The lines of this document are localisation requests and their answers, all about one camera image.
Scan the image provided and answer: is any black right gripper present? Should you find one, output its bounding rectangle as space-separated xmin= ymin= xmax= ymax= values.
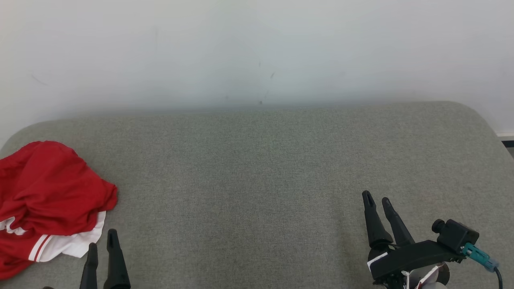
xmin=362 ymin=191 xmax=466 ymax=287

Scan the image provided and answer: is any teal right camera connector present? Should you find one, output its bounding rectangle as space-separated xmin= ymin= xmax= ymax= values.
xmin=462 ymin=243 xmax=500 ymax=273

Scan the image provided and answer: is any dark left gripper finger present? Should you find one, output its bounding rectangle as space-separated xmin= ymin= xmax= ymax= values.
xmin=103 ymin=229 xmax=131 ymax=289
xmin=79 ymin=242 xmax=99 ymax=289

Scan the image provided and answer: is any red shirt with white trim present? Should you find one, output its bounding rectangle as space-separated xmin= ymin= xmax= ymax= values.
xmin=0 ymin=140 xmax=118 ymax=237

